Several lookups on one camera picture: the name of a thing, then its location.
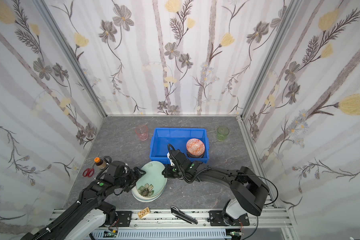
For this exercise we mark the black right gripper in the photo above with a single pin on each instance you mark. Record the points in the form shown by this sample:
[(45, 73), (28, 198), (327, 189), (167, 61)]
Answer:
[(171, 170)]

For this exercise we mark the blue plastic bin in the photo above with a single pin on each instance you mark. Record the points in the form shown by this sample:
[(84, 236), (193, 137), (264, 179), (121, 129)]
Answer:
[(177, 137)]

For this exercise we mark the aluminium rail frame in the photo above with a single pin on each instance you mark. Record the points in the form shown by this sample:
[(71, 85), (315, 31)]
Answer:
[(273, 224)]

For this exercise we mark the red scissors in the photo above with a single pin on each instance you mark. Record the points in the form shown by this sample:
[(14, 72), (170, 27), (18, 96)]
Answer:
[(89, 172)]

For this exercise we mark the pink transparent cup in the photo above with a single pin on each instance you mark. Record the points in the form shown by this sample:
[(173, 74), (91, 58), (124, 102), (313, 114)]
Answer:
[(142, 132)]

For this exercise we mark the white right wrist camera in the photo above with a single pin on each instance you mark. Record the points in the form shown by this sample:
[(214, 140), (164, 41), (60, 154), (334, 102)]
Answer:
[(169, 157)]

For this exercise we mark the green floral plate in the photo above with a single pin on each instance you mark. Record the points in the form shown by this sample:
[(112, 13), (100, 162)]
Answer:
[(153, 182)]

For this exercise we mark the orange blue patterned bowl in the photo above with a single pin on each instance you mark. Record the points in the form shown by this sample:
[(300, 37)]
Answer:
[(195, 148)]

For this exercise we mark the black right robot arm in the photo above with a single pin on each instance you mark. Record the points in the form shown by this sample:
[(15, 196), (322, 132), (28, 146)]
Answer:
[(249, 189)]

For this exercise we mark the green transparent cup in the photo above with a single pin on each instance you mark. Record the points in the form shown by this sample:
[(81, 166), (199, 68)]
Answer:
[(222, 133)]

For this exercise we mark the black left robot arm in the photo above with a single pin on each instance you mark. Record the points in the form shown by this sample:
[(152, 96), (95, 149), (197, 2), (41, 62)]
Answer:
[(90, 198)]

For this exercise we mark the brown bottle orange cap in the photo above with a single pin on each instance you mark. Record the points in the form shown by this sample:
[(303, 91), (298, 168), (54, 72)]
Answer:
[(100, 163)]

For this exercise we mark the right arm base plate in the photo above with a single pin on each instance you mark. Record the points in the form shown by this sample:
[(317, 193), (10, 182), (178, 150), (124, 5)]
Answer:
[(218, 219)]

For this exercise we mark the white perforated cable tray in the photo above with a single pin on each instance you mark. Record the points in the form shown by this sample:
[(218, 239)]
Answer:
[(162, 234)]

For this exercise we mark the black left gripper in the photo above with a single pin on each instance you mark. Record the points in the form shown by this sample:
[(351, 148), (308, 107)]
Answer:
[(135, 175)]

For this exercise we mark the black folding tool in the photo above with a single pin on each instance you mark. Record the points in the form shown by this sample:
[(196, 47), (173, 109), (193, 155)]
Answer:
[(182, 216)]

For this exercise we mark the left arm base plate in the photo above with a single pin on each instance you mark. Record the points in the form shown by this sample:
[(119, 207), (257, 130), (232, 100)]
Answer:
[(123, 219)]

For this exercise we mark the small wooden block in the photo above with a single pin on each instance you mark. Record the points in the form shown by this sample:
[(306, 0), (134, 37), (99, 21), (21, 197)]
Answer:
[(144, 212)]

